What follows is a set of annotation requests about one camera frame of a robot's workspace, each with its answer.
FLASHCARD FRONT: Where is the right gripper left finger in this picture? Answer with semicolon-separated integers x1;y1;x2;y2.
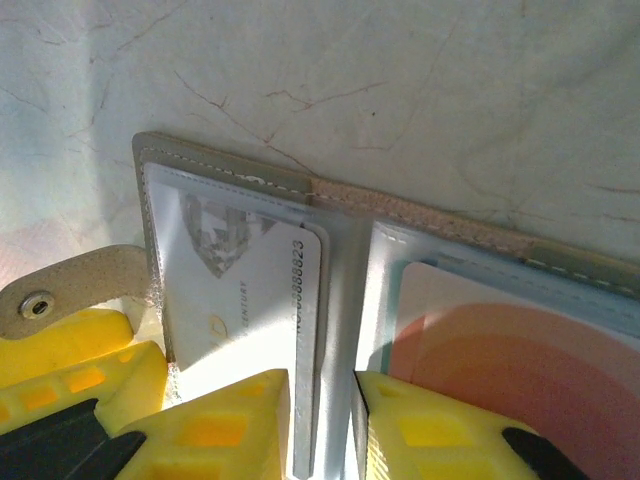
97;368;292;480

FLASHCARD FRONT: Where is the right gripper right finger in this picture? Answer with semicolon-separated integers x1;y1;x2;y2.
352;370;607;480

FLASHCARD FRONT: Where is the silver VIP card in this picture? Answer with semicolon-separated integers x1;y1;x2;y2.
158;192;324;479

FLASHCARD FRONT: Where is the grey card holder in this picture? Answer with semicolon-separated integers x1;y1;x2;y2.
0;130;640;480

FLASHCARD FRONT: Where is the red circle card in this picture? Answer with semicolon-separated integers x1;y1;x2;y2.
388;259;640;431

